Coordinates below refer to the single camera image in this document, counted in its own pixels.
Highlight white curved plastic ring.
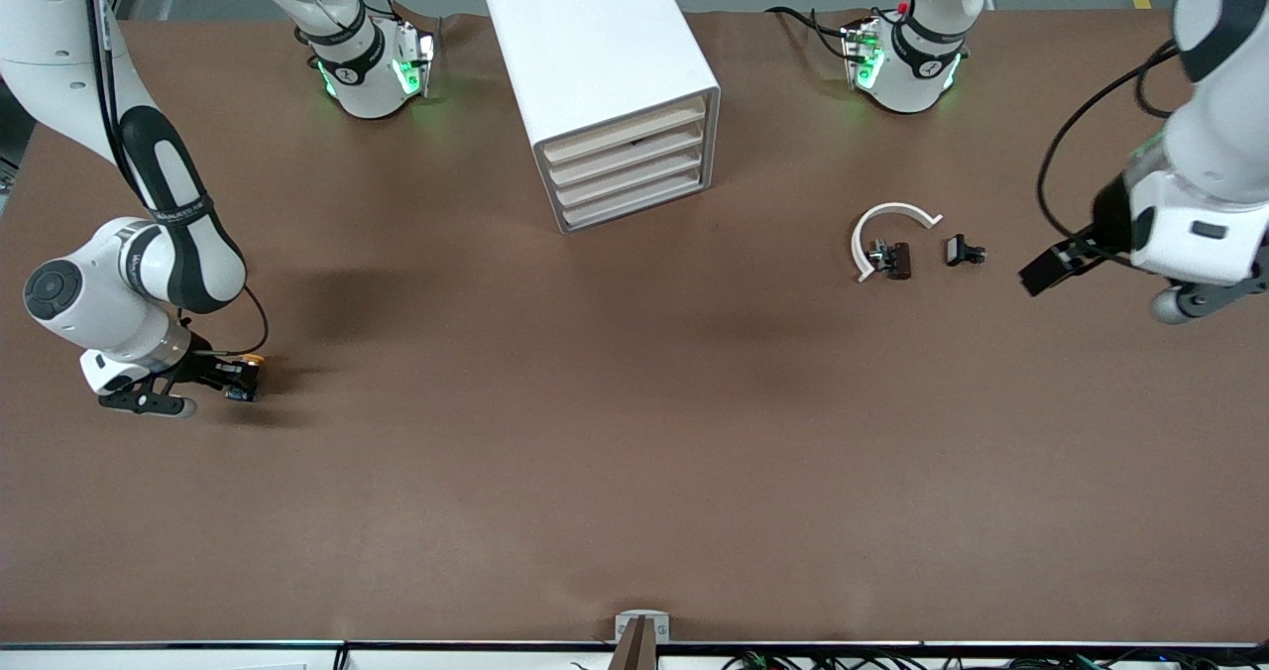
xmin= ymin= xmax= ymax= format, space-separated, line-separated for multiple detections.
xmin=851 ymin=202 xmax=943 ymax=284

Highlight white drawer cabinet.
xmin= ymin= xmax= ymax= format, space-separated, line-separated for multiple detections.
xmin=479 ymin=0 xmax=722 ymax=235

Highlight brown small switch component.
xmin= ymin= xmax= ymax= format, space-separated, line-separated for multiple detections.
xmin=867 ymin=240 xmax=913 ymax=280

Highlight grey metal bracket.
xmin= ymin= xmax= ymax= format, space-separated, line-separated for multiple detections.
xmin=615 ymin=611 xmax=671 ymax=643

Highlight black left base cables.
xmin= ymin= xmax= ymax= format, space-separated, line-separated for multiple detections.
xmin=765 ymin=4 xmax=864 ymax=64

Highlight orange push button blue block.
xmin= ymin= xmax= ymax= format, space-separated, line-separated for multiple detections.
xmin=226 ymin=352 xmax=267 ymax=401

